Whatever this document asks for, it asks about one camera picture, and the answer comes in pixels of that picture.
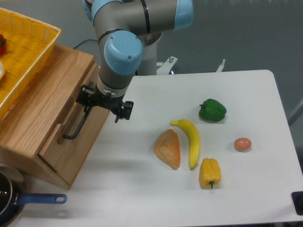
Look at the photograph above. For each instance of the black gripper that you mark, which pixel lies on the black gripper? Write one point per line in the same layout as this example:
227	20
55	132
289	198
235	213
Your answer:
89	97

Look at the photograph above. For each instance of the black drawer handle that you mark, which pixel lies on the black drawer handle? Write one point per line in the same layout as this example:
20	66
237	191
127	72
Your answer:
87	111

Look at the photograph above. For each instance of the wooden top drawer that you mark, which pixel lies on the wooden top drawer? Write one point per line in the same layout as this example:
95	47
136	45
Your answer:
74	130

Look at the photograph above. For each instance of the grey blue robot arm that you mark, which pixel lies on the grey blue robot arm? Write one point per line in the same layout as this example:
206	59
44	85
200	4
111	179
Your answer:
119	24

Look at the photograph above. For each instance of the wooden drawer cabinet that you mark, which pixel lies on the wooden drawer cabinet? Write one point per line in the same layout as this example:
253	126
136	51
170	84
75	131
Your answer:
32	132

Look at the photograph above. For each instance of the orange bread slice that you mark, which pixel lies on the orange bread slice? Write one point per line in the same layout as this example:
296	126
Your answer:
167	149

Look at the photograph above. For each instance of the yellow banana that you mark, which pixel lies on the yellow banana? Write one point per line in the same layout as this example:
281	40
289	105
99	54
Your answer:
194	140

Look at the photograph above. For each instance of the yellow plastic basket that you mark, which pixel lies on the yellow plastic basket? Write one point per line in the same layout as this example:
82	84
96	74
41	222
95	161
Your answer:
29	45

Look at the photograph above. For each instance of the green bell pepper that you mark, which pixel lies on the green bell pepper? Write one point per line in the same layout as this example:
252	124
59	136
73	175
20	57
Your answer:
212	110

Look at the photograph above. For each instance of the white vegetable in basket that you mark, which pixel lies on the white vegetable in basket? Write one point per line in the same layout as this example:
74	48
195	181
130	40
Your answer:
2	70

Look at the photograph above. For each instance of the red pepper in basket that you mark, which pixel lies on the red pepper in basket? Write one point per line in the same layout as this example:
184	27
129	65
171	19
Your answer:
3	44

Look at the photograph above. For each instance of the yellow bell pepper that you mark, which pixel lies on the yellow bell pepper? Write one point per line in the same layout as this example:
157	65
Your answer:
210	173

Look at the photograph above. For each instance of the brown egg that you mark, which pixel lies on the brown egg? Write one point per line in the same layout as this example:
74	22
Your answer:
242	144

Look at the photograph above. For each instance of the black corner object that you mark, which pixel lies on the black corner object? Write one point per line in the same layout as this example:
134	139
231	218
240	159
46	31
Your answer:
297	198

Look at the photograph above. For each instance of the blue handled frying pan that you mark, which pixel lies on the blue handled frying pan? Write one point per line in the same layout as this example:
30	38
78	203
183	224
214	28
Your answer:
14	195

